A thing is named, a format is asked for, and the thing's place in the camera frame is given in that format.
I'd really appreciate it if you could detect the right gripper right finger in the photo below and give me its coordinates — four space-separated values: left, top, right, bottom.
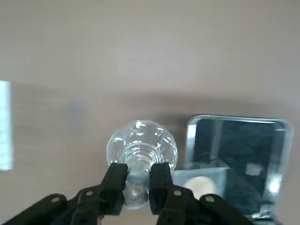
149 162 255 225

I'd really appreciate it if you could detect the clear glass flask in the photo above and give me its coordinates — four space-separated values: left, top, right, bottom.
106 120 178 210

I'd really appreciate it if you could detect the steel tray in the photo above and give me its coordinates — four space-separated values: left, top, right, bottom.
184 114 293 220

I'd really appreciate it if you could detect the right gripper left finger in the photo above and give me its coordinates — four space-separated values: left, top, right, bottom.
0 163 129 225

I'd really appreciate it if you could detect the white test tube rack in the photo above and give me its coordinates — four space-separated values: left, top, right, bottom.
0 81 14 173

